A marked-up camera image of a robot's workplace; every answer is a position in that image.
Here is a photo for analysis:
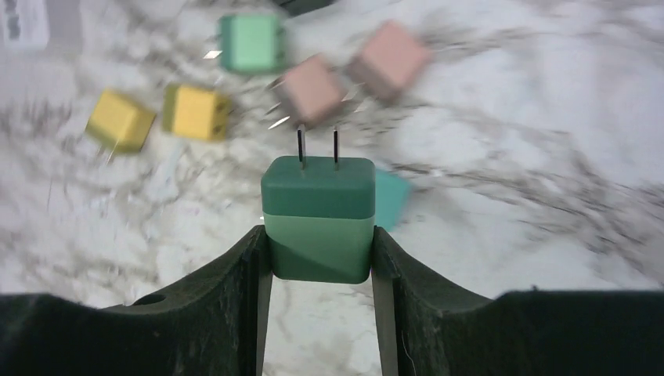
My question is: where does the black power strip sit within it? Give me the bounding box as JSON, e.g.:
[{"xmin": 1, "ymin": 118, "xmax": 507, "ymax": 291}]
[{"xmin": 272, "ymin": 0, "xmax": 335, "ymax": 16}]

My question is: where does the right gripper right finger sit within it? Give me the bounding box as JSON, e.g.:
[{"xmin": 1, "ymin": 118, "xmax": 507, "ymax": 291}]
[{"xmin": 371, "ymin": 228, "xmax": 663, "ymax": 375}]

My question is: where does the green plug adapter white strip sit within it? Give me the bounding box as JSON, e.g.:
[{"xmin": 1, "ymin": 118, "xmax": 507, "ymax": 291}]
[{"xmin": 261, "ymin": 126, "xmax": 376, "ymax": 284}]

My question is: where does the teal plug adapter round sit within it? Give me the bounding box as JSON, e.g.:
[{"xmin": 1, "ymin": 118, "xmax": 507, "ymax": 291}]
[{"xmin": 375, "ymin": 169, "xmax": 411, "ymax": 231}]

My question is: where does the pink plug adapter round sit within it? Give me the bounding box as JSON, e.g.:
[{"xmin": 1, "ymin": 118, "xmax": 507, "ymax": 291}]
[{"xmin": 268, "ymin": 53, "xmax": 348, "ymax": 129}]

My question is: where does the yellow plug adapter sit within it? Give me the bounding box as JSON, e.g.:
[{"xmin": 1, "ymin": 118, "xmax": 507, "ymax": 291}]
[
  {"xmin": 85, "ymin": 89, "xmax": 157, "ymax": 154},
  {"xmin": 161, "ymin": 84, "xmax": 233, "ymax": 141}
]

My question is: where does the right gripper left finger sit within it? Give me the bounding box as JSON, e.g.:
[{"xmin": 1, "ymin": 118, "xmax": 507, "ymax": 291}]
[{"xmin": 1, "ymin": 226, "xmax": 272, "ymax": 375}]

